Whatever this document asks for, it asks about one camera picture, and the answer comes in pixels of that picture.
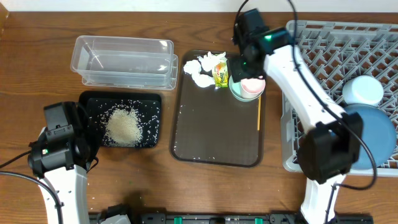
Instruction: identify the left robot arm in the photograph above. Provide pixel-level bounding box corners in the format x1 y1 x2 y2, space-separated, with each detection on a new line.
28 101 103 223

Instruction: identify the crumpled white tissue top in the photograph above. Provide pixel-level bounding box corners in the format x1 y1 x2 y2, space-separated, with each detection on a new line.
197 52 227 72

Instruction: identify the white light-blue small bowl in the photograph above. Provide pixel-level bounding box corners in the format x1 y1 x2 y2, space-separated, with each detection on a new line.
342 75 384 106

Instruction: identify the wooden chopstick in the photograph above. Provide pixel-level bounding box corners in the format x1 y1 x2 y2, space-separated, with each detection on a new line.
257 95 261 131

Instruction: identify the pile of rice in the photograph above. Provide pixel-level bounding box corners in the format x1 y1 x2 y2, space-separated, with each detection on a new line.
91 98 161 148

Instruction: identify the dark brown serving tray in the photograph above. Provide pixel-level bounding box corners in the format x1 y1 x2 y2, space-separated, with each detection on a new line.
169 71 266 167

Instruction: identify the grey dishwasher rack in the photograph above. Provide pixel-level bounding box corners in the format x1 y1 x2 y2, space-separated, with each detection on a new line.
280 21 397 177

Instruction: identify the dark blue plate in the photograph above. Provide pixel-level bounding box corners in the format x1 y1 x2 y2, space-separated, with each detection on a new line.
345 104 397 167

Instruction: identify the green bowl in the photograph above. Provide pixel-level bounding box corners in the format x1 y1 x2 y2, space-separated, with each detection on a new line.
228 76 265 102

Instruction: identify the black waste tray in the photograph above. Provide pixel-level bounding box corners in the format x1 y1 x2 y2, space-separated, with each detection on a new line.
79 91 162 149

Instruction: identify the crumpled white tissue left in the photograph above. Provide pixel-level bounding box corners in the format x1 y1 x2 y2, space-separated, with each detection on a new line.
183 60 215 88

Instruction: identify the yellow green snack wrapper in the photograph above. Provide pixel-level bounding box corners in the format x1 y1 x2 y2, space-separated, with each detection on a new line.
211 60 229 88

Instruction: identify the pink cup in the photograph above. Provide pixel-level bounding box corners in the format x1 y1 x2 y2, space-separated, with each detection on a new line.
240 78 266 99

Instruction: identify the crumpled white tissue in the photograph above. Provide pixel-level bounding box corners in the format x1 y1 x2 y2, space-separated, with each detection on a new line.
183 60 215 88
197 52 227 72

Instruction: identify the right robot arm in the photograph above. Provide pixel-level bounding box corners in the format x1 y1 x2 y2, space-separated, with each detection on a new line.
228 9 363 223

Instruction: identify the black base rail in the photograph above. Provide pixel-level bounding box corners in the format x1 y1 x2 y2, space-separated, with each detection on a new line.
88 203 374 224

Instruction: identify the clear plastic bin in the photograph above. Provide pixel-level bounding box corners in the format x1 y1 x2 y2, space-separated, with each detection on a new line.
70 35 178 90

